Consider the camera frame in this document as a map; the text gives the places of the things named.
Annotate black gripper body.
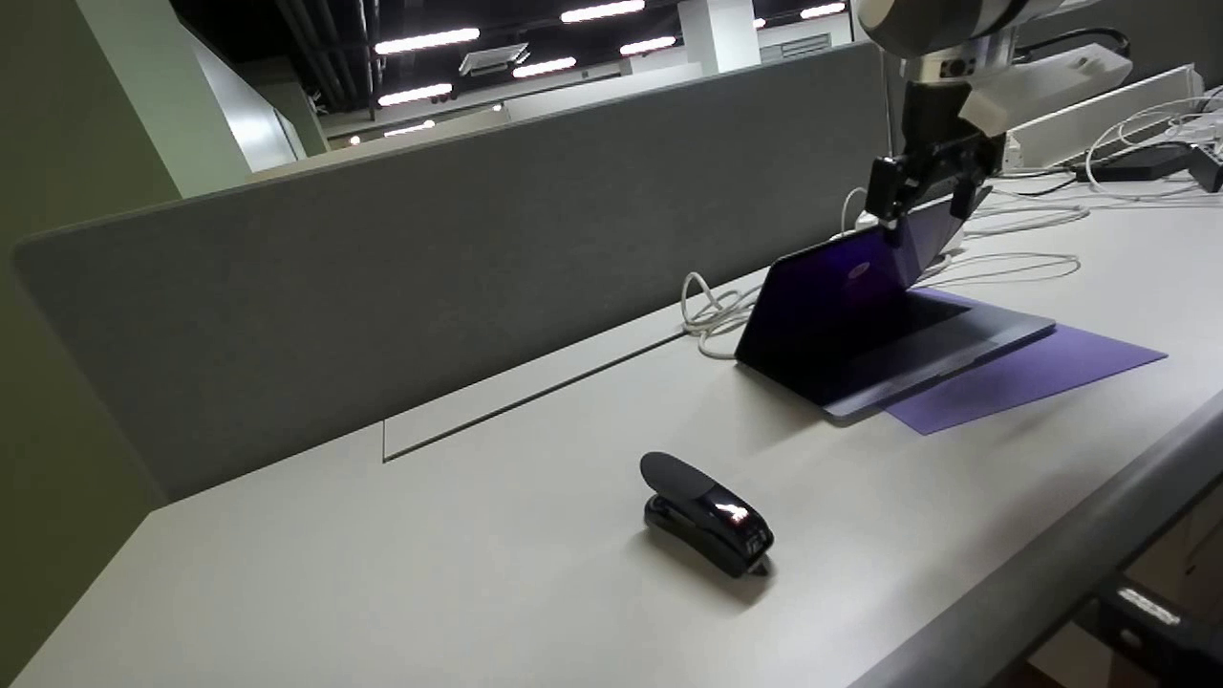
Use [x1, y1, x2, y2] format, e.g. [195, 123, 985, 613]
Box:
[893, 72, 1010, 189]

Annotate dark gray laptop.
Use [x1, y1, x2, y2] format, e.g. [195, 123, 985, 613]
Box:
[732, 189, 1060, 429]

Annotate black flat device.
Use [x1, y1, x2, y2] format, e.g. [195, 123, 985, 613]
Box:
[1088, 137, 1223, 198]

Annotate white rectangular box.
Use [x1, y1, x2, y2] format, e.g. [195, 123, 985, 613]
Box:
[1001, 62, 1208, 179]

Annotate purple cloth mat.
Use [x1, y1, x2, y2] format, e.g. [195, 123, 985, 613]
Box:
[881, 287, 1168, 441]

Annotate short gray desk partition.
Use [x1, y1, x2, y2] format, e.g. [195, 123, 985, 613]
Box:
[880, 0, 1223, 213]

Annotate long ceiling light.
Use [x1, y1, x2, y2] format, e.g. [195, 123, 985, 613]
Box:
[374, 79, 460, 113]
[372, 22, 486, 62]
[557, 0, 651, 27]
[614, 30, 679, 62]
[509, 55, 581, 85]

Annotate black stapler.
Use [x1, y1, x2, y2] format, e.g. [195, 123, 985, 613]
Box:
[636, 446, 779, 580]

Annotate long gray desk partition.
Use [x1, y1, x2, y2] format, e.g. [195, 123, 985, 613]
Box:
[13, 40, 893, 504]

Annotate black equipment under desk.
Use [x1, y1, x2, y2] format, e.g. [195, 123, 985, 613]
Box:
[1092, 576, 1223, 688]

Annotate thin white charger cable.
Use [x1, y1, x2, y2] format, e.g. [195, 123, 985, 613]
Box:
[675, 183, 1084, 369]

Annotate gray desk cable flap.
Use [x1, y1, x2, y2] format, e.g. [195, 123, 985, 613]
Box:
[377, 328, 689, 467]

